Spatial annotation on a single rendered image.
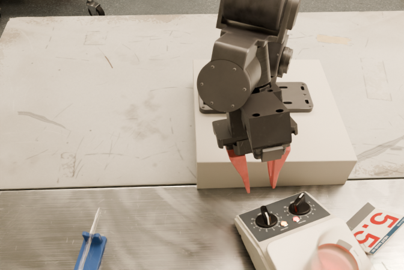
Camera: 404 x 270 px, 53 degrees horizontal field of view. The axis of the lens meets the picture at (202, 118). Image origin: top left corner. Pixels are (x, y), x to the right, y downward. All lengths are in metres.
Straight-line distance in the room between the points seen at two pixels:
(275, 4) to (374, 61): 0.55
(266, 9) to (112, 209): 0.41
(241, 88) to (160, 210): 0.33
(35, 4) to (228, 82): 2.47
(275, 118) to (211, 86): 0.07
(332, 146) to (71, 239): 0.44
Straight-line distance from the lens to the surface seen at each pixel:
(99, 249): 0.66
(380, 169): 0.78
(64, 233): 0.69
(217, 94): 0.42
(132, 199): 0.69
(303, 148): 0.67
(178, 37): 0.96
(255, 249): 0.59
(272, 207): 0.65
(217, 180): 0.67
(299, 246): 0.57
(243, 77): 0.40
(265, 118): 0.42
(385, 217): 0.71
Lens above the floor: 1.50
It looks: 50 degrees down
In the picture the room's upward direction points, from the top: 1 degrees clockwise
